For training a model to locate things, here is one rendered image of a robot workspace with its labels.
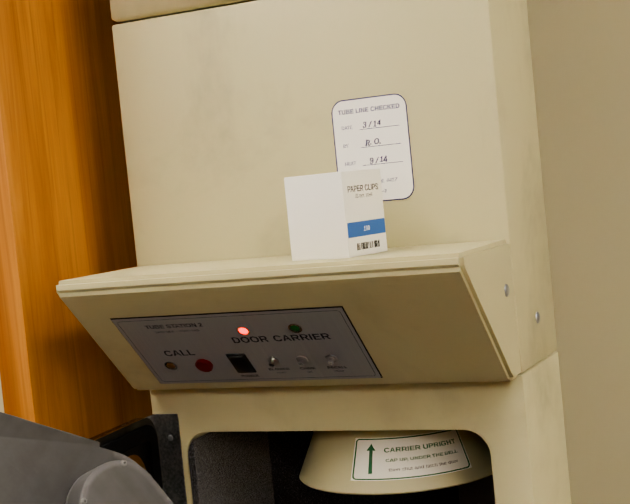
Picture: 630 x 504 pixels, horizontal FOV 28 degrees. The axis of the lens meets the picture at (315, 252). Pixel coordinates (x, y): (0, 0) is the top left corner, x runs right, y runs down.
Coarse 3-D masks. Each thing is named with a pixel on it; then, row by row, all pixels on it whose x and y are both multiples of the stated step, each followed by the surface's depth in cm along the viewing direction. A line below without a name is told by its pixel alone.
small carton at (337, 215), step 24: (288, 192) 89; (312, 192) 88; (336, 192) 87; (360, 192) 88; (288, 216) 89; (312, 216) 88; (336, 216) 87; (360, 216) 88; (312, 240) 88; (336, 240) 87; (360, 240) 88; (384, 240) 90
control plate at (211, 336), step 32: (128, 320) 94; (160, 320) 93; (192, 320) 92; (224, 320) 91; (256, 320) 90; (288, 320) 89; (320, 320) 88; (160, 352) 97; (192, 352) 96; (224, 352) 94; (256, 352) 93; (288, 352) 92; (320, 352) 92; (352, 352) 91
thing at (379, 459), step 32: (320, 448) 103; (352, 448) 100; (384, 448) 99; (416, 448) 99; (448, 448) 100; (480, 448) 102; (320, 480) 102; (352, 480) 99; (384, 480) 98; (416, 480) 98; (448, 480) 99
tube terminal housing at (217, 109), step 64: (320, 0) 95; (384, 0) 93; (448, 0) 91; (512, 0) 96; (128, 64) 103; (192, 64) 100; (256, 64) 98; (320, 64) 96; (384, 64) 94; (448, 64) 92; (512, 64) 95; (128, 128) 103; (192, 128) 101; (256, 128) 98; (320, 128) 96; (448, 128) 92; (512, 128) 93; (192, 192) 101; (256, 192) 99; (448, 192) 92; (512, 192) 92; (192, 256) 102; (256, 256) 99; (512, 256) 91; (384, 384) 96; (448, 384) 94; (512, 384) 92; (512, 448) 92
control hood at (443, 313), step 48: (96, 288) 92; (144, 288) 91; (192, 288) 89; (240, 288) 88; (288, 288) 86; (336, 288) 85; (384, 288) 84; (432, 288) 83; (480, 288) 83; (96, 336) 97; (384, 336) 88; (432, 336) 87; (480, 336) 86; (144, 384) 101; (192, 384) 99; (240, 384) 98; (288, 384) 96; (336, 384) 95
